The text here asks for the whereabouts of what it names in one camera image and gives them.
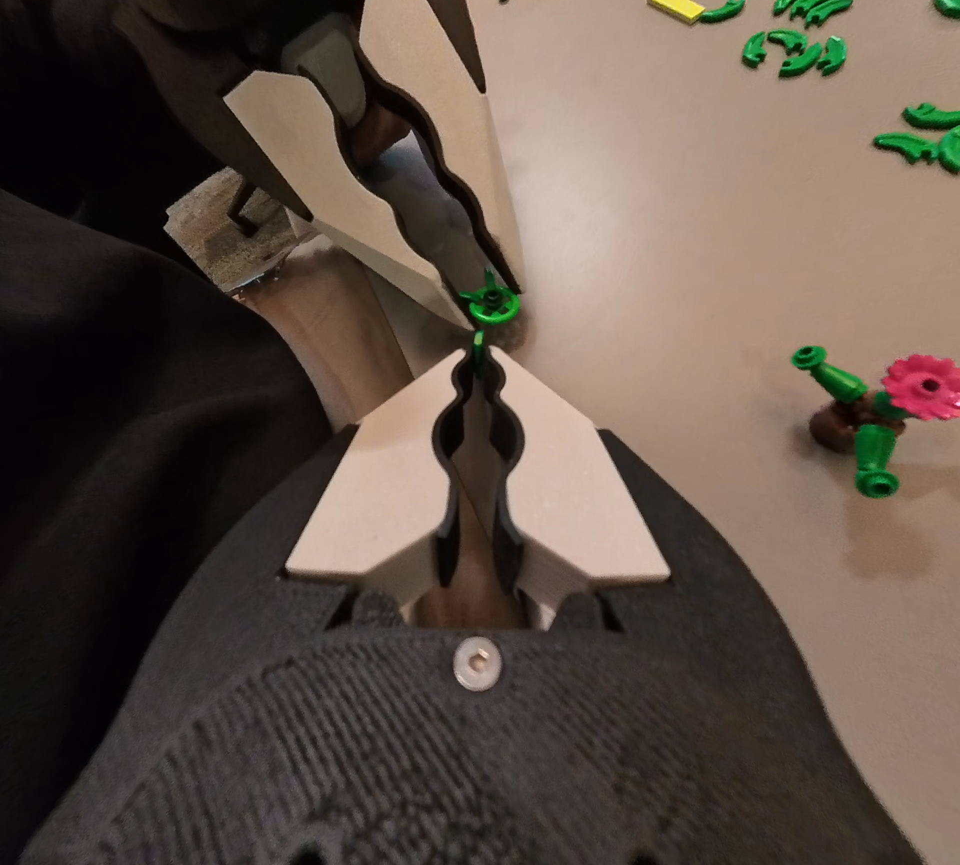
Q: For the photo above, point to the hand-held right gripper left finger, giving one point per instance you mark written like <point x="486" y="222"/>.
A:
<point x="375" y="497"/>

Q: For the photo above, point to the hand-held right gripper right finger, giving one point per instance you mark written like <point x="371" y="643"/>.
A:
<point x="585" y="497"/>

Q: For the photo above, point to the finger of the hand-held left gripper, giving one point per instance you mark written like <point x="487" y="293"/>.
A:
<point x="442" y="92"/>
<point x="300" y="152"/>

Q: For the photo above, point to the green wheel stem piece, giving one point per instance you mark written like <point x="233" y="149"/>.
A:
<point x="491" y="306"/>

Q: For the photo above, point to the person's left hand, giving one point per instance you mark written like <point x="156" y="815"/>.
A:
<point x="379" y="134"/>

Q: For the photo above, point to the yellow flat brick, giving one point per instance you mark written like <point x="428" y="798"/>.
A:
<point x="675" y="5"/>

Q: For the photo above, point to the small brick flower plant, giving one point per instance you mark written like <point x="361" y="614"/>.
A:
<point x="829" y="430"/>

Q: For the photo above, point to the person's black jacket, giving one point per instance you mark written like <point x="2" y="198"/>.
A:
<point x="112" y="430"/>

